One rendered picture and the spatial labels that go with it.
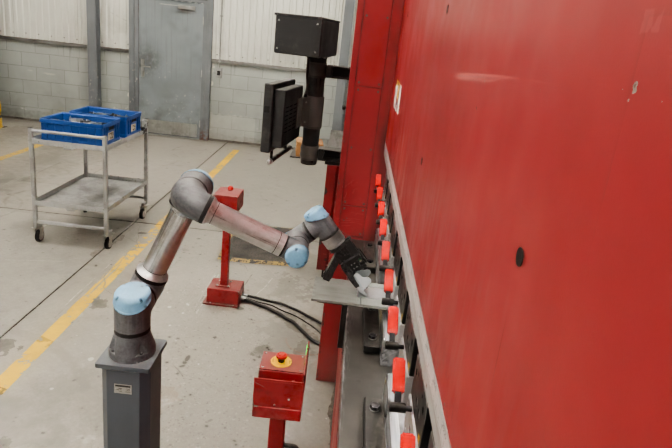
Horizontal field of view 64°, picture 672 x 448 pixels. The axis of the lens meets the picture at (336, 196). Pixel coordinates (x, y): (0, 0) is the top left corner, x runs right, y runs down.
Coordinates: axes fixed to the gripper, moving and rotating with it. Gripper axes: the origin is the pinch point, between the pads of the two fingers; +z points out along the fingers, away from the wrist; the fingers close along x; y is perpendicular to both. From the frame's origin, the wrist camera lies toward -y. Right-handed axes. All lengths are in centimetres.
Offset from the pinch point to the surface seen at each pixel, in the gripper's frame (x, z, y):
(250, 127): 686, -58, -181
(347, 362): -25.7, 7.7, -11.4
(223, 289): 157, 11, -123
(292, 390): -30.0, 4.3, -30.2
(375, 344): -18.0, 11.1, -2.7
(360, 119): 85, -42, 26
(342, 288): 1.1, -4.4, -6.3
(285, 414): -30.2, 10.4, -37.4
